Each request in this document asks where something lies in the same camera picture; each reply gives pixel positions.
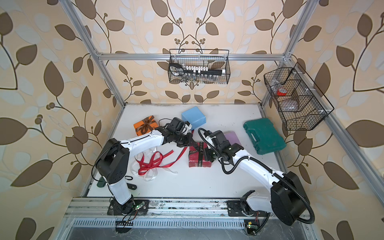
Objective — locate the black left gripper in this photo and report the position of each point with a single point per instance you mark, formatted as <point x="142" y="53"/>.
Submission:
<point x="188" y="142"/>

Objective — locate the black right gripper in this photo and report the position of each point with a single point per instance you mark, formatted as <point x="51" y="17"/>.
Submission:
<point x="208" y="157"/>

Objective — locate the dark red gift box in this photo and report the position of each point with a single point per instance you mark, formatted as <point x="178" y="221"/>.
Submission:
<point x="199" y="157"/>

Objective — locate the blue gift box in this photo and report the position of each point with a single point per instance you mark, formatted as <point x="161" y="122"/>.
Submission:
<point x="195" y="117"/>

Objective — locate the purple gift box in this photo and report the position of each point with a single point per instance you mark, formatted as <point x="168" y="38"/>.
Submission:
<point x="232" y="138"/>

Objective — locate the red satin ribbon bow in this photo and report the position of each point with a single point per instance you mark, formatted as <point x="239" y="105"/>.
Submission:
<point x="148" y="140"/>

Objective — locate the orange gift box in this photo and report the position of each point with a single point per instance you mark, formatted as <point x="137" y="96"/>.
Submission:
<point x="145" y="125"/>

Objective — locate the brown satin ribbon bow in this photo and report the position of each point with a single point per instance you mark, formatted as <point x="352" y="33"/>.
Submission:
<point x="146" y="123"/>

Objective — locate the white satin ribbon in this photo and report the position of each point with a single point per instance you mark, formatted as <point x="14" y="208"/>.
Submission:
<point x="146" y="165"/>

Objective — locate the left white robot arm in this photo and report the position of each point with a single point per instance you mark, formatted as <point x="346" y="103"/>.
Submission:
<point x="112" y="163"/>

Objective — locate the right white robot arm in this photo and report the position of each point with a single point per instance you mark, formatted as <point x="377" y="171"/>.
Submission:
<point x="288" y="199"/>

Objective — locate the green plastic tool case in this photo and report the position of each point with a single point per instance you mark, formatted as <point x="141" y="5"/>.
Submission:
<point x="264" y="136"/>

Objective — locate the red item in basket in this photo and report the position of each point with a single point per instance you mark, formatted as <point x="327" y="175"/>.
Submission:
<point x="282" y="92"/>

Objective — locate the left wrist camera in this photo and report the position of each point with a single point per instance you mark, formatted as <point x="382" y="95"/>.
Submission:
<point x="178" y="126"/>

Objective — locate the black handled scissors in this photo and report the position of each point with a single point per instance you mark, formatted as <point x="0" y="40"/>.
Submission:
<point x="177" y="71"/>

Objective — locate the black wire side basket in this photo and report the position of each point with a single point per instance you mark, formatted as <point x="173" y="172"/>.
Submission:
<point x="305" y="105"/>

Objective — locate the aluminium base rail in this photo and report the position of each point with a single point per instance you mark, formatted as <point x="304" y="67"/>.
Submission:
<point x="163" y="213"/>

